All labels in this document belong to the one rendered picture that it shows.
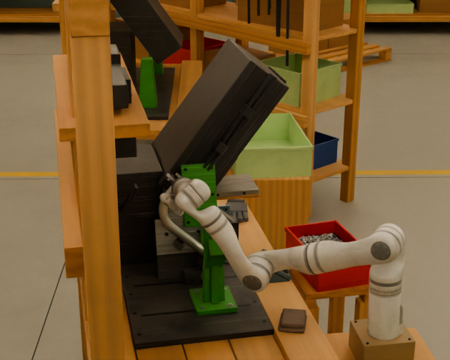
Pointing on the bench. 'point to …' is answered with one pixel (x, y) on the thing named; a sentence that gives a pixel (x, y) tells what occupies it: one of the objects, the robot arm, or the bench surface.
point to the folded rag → (293, 321)
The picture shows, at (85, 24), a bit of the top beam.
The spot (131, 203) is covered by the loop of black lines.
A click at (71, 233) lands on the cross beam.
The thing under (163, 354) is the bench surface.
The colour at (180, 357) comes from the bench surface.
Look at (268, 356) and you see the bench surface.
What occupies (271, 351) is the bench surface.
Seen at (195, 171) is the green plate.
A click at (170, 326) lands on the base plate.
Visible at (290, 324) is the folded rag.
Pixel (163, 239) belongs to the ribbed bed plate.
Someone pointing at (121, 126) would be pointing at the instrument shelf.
